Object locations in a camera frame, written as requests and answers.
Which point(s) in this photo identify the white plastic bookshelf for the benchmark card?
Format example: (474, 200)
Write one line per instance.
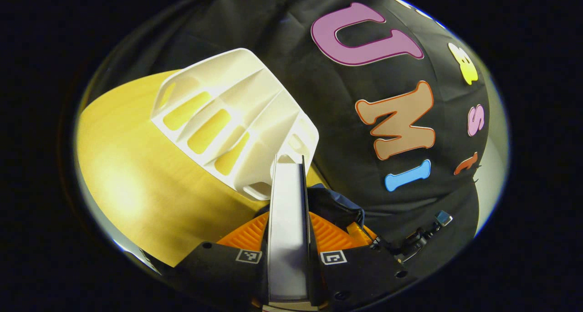
(246, 89)

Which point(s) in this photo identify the dark cover book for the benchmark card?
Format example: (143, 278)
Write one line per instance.
(289, 234)

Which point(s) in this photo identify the black backdrop cloth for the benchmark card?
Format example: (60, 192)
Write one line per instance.
(341, 120)

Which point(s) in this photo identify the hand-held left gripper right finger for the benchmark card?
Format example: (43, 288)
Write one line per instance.
(355, 275)

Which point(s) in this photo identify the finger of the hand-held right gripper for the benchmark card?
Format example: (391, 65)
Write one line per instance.
(362, 234)

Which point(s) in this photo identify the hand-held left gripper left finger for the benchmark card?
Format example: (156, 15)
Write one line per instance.
(218, 271)

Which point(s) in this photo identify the blue schoolbag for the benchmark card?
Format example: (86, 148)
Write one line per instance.
(332, 207)

